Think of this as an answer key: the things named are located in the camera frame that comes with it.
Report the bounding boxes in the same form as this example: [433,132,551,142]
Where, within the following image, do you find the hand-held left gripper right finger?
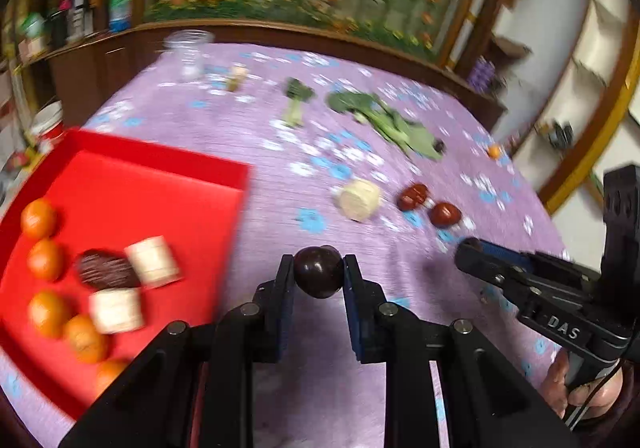
[342,254,581,448]

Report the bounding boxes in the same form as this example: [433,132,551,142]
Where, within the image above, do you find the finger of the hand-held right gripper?
[460,237,538,269]
[454,243,531,314]

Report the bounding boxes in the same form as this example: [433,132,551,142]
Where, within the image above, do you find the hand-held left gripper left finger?
[59,254,296,448]

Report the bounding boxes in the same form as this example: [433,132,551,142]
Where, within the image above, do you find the dark heart-shaped cherry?
[293,245,345,300]

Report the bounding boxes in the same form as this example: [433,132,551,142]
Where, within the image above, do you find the large wrinkled red date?
[76,249,142,290]

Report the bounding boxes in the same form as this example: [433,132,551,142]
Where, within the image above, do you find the red plastic tray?
[0,127,251,421]

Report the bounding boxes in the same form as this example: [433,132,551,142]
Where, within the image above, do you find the mandarin orange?
[94,360,130,399]
[21,198,58,239]
[27,291,71,340]
[64,315,110,364]
[27,239,66,281]

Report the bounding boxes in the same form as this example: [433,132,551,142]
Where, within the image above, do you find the person's right hand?
[542,348,626,421]

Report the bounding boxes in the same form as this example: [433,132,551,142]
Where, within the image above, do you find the large peeled banana piece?
[336,179,382,223]

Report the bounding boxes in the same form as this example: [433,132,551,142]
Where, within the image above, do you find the dark tool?
[547,121,576,146]

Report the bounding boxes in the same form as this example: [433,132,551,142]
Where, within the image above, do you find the long bok choy leaves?
[365,111,445,161]

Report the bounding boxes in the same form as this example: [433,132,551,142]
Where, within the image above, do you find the round bok choy leaf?
[326,91,386,121]

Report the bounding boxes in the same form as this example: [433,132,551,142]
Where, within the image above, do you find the bok choy stalk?
[282,77,315,128]

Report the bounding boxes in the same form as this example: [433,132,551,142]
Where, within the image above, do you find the clear plastic cup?
[164,30,215,82]

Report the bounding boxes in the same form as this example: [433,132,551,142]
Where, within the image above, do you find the white bucket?
[30,103,65,144]

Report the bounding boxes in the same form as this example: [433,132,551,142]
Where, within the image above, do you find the green label bottle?
[109,0,133,33]

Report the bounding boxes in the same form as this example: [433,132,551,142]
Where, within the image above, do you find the black mug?
[47,11,68,46]

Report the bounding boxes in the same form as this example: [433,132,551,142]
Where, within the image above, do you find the silver thermos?
[67,0,91,39]

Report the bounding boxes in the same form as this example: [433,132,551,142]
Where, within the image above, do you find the green carton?
[20,12,48,56]

